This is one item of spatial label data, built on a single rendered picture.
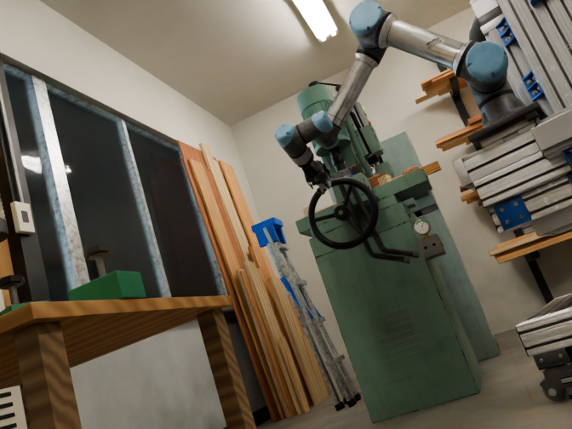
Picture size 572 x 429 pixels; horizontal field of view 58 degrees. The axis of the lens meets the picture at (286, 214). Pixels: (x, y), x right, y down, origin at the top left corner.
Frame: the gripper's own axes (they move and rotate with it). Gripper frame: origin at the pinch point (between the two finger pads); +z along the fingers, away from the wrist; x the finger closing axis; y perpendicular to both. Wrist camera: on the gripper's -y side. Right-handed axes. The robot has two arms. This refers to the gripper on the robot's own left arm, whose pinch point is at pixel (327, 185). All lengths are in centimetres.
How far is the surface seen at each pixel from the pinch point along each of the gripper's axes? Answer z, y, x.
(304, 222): 22.0, -9.1, -21.3
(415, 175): 24.7, -5.9, 30.7
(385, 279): 40.2, 23.8, 0.7
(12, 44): -80, -117, -115
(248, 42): 46, -232, -40
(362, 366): 54, 49, -23
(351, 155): 32, -44, 7
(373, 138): 37, -53, 19
